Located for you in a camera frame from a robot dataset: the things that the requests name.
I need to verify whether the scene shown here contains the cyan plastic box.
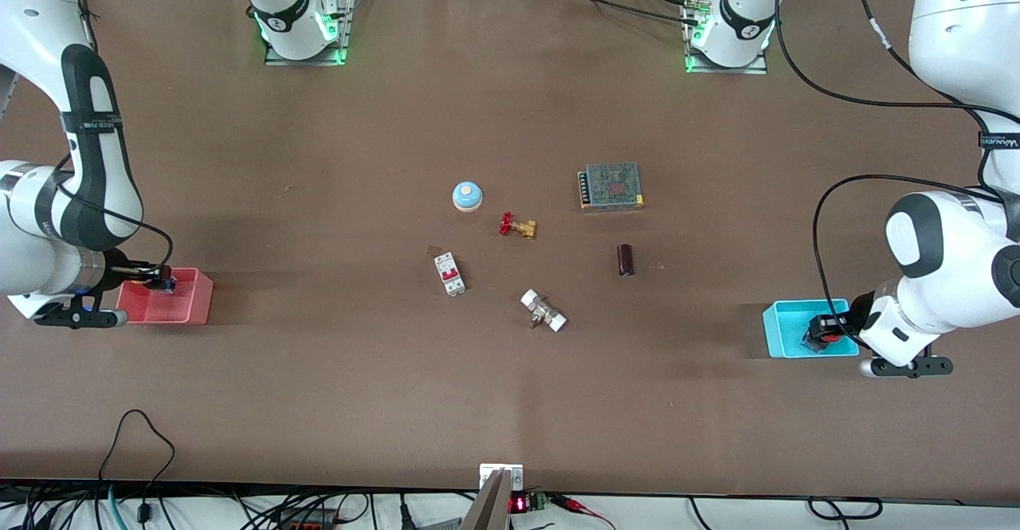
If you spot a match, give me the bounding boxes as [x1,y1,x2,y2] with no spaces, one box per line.
[762,299,861,359]

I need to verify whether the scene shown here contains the pink plastic box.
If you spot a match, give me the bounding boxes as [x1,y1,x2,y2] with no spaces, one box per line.
[116,267,214,326]

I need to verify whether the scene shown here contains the metal mesh power supply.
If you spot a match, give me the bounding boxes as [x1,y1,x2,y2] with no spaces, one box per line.
[578,162,645,213]

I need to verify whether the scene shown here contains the black power strip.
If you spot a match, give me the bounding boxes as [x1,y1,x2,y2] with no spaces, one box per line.
[271,506,339,530]

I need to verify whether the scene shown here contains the silver valve white ends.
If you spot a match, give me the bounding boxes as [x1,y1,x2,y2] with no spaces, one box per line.
[520,289,568,333]

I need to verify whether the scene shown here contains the red clip lead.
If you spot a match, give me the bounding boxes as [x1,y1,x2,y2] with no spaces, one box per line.
[550,494,618,530]

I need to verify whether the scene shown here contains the white circuit breaker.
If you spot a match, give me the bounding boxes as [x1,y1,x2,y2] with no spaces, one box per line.
[433,252,468,297]

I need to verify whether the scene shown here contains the grey aluminium bar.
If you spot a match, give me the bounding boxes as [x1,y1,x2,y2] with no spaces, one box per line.
[461,469,512,530]

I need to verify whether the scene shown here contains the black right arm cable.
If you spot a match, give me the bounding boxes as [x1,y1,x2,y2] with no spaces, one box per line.
[54,155,174,292]

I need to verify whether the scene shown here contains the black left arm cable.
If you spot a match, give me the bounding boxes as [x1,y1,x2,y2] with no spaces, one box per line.
[775,0,1006,332]

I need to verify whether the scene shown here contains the black looped table cable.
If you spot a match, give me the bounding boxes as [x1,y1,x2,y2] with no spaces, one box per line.
[97,409,176,515]

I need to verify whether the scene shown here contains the black coiled floor cable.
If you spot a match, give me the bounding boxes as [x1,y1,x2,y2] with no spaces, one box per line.
[807,497,884,522]

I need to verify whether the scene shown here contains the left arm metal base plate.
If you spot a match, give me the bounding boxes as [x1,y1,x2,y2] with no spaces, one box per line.
[684,0,769,75]

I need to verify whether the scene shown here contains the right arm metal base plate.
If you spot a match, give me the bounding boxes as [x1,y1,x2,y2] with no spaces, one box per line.
[265,0,356,66]

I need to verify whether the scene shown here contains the brass valve red handle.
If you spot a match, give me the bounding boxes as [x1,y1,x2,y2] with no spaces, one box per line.
[499,211,539,241]

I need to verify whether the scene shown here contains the white mounting bracket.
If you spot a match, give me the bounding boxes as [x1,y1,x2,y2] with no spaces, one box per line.
[479,463,525,492]

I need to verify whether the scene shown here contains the black cable to arm base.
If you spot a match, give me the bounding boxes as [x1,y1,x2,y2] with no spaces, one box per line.
[542,0,704,26]

